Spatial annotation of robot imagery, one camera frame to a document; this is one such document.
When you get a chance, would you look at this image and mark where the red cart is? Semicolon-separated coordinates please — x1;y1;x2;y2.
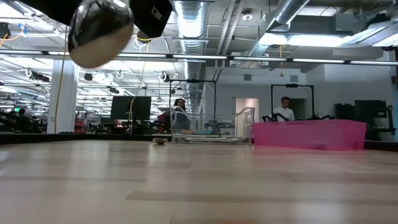
73;118;87;134

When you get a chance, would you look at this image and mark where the black overhead light bar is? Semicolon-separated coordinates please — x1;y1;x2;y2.
0;49;398;67

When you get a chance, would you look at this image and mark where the yellow power cable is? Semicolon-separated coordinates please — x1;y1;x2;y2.
53;24;68;134

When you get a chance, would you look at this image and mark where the person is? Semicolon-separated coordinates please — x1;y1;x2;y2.
172;98;190;119
272;95;296;122
14;108;32;133

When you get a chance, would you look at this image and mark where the white building column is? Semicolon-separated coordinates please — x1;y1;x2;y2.
46;59;79;134

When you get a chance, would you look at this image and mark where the black metal stand frame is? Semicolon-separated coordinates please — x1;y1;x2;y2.
169;79;218;116
270;83;315;121

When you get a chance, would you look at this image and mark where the black computer monitor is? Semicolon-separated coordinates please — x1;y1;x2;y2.
110;95;152;121
354;99;387;121

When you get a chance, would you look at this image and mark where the clear plastic bin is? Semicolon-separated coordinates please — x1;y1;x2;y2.
169;106;256;145

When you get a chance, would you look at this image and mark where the silver round air duct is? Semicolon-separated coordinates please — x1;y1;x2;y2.
172;0;208;113
248;0;312;57

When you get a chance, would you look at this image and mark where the orange handled spoon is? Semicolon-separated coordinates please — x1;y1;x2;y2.
67;0;136;69

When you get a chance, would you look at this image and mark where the pink translucent plastic bin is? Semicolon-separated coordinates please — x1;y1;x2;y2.
251;119;368;152

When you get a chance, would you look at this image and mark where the black ceiling cord reel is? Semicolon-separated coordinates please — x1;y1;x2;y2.
136;29;153;44
0;21;12;40

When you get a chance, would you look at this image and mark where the white door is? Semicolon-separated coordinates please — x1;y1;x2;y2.
235;98;260;124

